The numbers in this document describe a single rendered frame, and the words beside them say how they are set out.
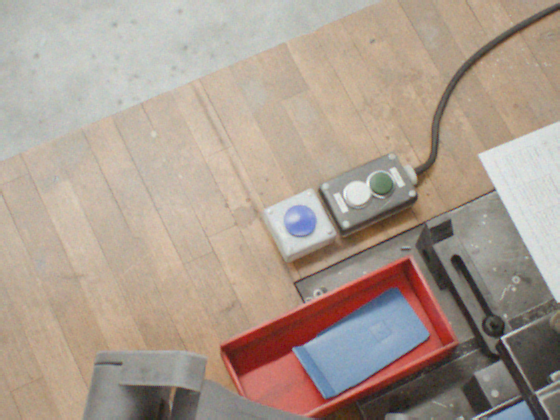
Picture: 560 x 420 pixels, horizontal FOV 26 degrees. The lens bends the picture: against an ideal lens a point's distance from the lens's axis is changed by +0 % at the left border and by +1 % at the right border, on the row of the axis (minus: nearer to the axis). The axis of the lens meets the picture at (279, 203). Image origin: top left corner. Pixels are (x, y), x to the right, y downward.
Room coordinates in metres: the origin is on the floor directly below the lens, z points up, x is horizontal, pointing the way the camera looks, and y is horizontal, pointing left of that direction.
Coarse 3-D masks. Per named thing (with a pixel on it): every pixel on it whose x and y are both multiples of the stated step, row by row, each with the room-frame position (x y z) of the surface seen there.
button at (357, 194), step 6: (354, 186) 0.53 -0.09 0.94; (360, 186) 0.53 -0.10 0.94; (366, 186) 0.53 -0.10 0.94; (348, 192) 0.52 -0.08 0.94; (354, 192) 0.52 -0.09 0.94; (360, 192) 0.52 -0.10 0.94; (366, 192) 0.53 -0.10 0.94; (348, 198) 0.51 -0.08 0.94; (354, 198) 0.52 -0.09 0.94; (360, 198) 0.52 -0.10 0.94; (366, 198) 0.52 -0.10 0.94; (354, 204) 0.51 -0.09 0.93; (360, 204) 0.51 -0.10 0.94
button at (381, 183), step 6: (378, 174) 0.55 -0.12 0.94; (384, 174) 0.55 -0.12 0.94; (372, 180) 0.54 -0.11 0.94; (378, 180) 0.54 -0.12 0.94; (384, 180) 0.54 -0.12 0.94; (390, 180) 0.54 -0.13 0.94; (372, 186) 0.53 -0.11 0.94; (378, 186) 0.53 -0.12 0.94; (384, 186) 0.54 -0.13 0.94; (390, 186) 0.54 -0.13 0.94; (378, 192) 0.53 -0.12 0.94; (384, 192) 0.53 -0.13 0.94
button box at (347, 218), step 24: (528, 24) 0.80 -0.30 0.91; (480, 48) 0.75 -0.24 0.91; (456, 72) 0.71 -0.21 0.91; (432, 144) 0.61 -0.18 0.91; (360, 168) 0.56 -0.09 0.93; (384, 168) 0.56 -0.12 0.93; (408, 168) 0.57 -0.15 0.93; (336, 192) 0.52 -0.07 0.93; (408, 192) 0.53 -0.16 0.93; (336, 216) 0.49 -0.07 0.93; (360, 216) 0.50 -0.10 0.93; (384, 216) 0.51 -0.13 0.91
